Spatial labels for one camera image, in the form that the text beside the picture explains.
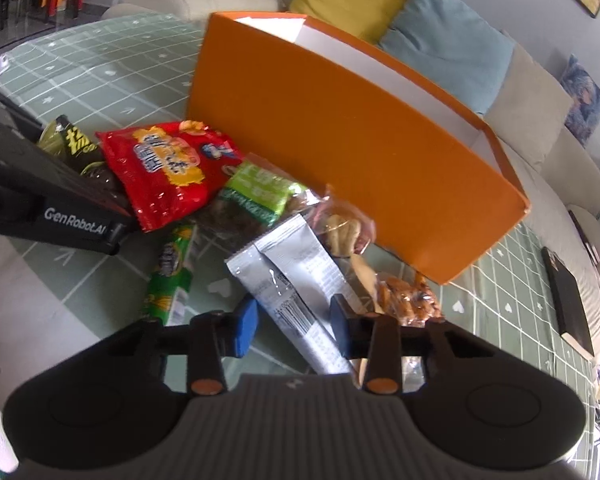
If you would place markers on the red snack bag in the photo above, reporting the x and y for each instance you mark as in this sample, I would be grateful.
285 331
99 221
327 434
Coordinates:
165 170

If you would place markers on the beige cushion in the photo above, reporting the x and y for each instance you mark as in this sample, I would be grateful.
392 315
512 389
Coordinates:
525 105

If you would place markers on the black book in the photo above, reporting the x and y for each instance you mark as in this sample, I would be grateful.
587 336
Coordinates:
567 300

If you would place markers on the clear biscuit bag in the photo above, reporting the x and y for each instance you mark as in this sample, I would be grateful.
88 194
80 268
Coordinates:
342 230

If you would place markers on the orange spicy snack packet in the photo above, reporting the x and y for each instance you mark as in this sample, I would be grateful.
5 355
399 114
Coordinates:
410 300

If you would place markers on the light blue cushion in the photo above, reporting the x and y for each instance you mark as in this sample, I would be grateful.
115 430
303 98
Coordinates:
440 35

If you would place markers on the printed figure pillow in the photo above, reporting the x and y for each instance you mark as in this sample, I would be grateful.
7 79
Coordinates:
582 100

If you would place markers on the orange cardboard box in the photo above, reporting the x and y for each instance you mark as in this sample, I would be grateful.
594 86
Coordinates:
330 135

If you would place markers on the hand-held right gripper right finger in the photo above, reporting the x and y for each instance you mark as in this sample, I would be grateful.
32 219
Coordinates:
339 327

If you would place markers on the green tube snack packet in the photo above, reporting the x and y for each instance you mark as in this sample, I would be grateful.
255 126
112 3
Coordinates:
170 265

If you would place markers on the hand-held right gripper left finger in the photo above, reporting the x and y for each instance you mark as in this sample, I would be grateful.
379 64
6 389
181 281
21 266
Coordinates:
246 327

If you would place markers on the green label snack packet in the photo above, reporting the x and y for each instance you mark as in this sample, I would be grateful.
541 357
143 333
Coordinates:
255 190

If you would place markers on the silver snack packet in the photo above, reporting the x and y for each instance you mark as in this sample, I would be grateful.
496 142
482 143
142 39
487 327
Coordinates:
295 270

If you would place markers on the dark green chip bag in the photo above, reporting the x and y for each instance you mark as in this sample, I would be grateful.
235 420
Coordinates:
72 145

